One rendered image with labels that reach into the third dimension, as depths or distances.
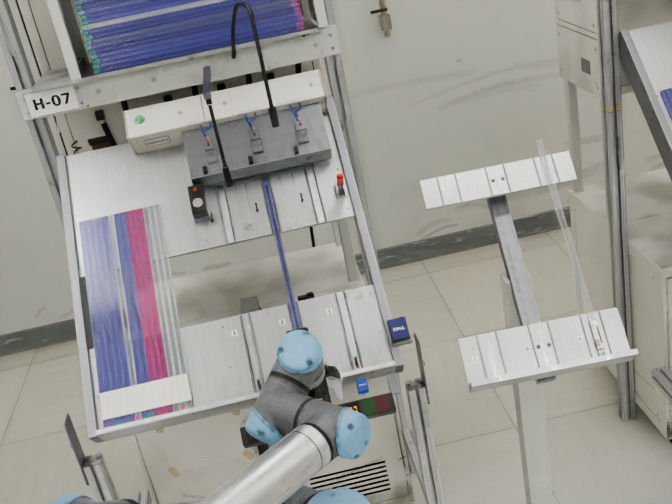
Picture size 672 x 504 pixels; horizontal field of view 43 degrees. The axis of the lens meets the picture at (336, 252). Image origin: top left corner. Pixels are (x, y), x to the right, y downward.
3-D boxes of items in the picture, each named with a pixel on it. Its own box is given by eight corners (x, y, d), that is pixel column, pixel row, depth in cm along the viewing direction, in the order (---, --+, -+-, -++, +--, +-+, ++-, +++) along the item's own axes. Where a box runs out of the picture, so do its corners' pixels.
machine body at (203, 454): (418, 518, 245) (384, 334, 220) (178, 576, 242) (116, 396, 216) (377, 395, 304) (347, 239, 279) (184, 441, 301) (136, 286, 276)
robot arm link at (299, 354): (265, 363, 143) (287, 318, 146) (272, 379, 153) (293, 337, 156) (308, 382, 141) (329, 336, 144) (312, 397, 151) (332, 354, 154)
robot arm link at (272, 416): (281, 443, 136) (310, 381, 140) (232, 425, 143) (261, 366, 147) (306, 460, 142) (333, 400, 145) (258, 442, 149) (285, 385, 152)
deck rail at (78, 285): (105, 441, 189) (97, 436, 183) (96, 443, 189) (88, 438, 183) (72, 165, 217) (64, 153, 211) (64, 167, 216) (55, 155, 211)
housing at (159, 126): (329, 125, 219) (326, 95, 206) (141, 166, 217) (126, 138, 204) (322, 99, 222) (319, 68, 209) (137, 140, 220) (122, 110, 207)
